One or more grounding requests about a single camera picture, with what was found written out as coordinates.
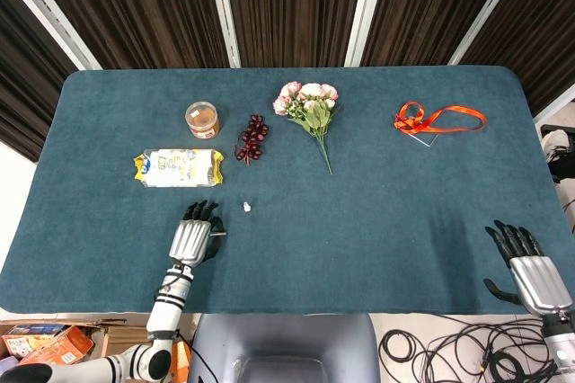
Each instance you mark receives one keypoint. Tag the white yellow snack bag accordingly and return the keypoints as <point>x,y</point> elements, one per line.
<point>179,167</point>

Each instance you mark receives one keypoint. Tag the clear jar with orange snack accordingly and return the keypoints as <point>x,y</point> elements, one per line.
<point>203,118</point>

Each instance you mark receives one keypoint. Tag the clear plastic card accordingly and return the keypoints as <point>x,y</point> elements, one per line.
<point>424,138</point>

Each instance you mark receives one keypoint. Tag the brown cardboard box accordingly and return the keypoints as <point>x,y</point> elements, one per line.
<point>117,333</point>

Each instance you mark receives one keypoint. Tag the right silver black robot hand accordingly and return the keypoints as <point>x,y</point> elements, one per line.
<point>534,275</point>

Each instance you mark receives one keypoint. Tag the white black equipment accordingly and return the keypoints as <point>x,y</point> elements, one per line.
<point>559,149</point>

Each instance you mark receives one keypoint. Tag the dark brown partition panel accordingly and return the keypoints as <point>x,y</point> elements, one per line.
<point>294,5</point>
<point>427,5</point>
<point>27,86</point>
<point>135,10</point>
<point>539,32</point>

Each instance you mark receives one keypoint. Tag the orange satin ribbon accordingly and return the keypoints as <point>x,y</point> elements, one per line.
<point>411,118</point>

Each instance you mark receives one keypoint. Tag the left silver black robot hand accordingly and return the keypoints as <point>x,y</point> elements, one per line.
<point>193,239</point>

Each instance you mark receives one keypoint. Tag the dark red plastic grapes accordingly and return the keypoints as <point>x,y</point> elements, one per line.
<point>252,138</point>

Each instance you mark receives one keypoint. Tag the orange product box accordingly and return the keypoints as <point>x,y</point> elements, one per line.
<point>58,347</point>

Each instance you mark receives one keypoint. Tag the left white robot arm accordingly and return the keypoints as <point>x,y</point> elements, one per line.
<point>166,311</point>

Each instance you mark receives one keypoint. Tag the pink artificial flower bouquet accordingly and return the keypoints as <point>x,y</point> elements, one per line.
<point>310,106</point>

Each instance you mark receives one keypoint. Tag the grey blue robot torso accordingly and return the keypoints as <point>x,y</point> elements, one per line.
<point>283,347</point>

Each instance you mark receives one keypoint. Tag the teal table cloth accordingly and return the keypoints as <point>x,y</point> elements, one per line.
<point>359,230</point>

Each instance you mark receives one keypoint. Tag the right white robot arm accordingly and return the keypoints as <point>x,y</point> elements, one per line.
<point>559,342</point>

